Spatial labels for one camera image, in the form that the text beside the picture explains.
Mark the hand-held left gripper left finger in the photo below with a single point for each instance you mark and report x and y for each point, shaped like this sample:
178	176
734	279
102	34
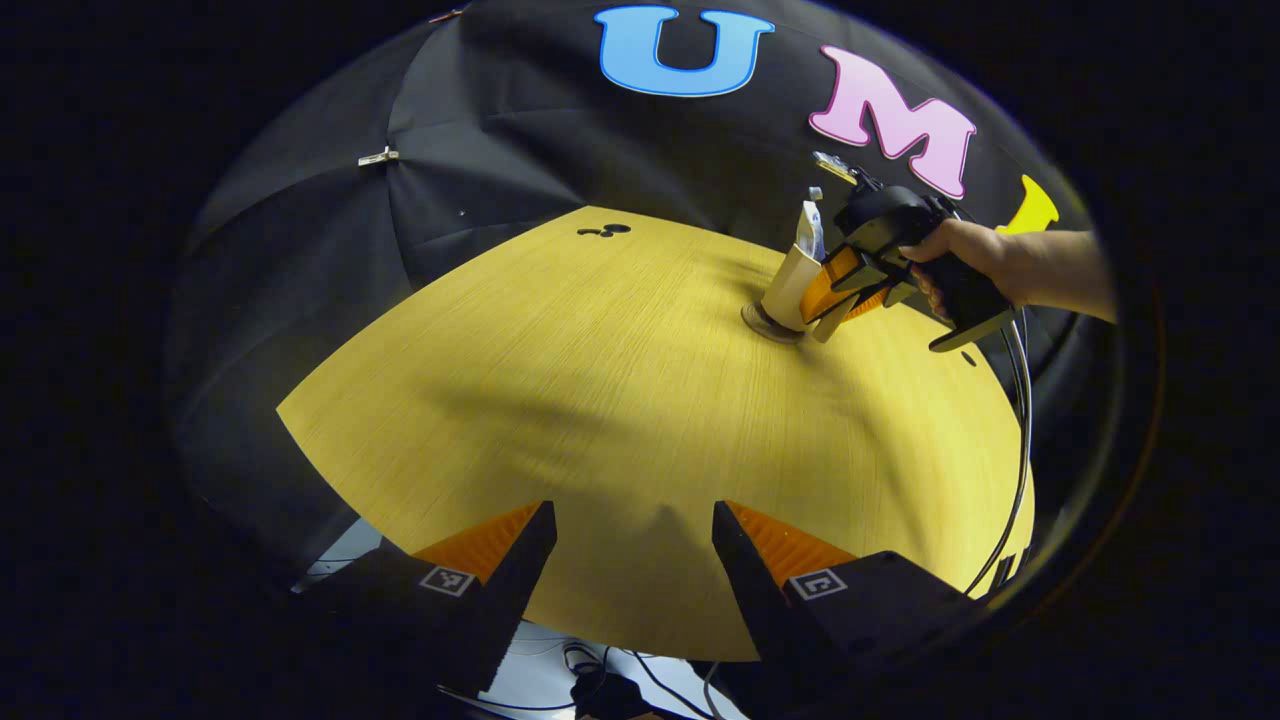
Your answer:
510	590

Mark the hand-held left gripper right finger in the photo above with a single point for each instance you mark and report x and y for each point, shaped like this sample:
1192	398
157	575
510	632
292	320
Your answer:
755	590

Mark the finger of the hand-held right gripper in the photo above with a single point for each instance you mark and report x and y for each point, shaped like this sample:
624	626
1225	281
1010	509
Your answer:
830	285
875	300

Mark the beige cup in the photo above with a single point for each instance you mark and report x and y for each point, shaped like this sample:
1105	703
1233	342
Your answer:
790	285

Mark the white toothpaste tube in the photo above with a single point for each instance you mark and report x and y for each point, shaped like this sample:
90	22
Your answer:
810	235

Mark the round brown coaster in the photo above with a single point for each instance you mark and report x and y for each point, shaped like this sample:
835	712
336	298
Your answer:
765	325

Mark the black backdrop cloth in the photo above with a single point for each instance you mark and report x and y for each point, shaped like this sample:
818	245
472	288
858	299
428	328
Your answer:
560	150

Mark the white cloth clip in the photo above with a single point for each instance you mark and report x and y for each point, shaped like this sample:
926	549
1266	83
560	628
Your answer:
378	157

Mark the red cloth clip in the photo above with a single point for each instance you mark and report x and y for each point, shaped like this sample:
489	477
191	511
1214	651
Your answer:
447	15

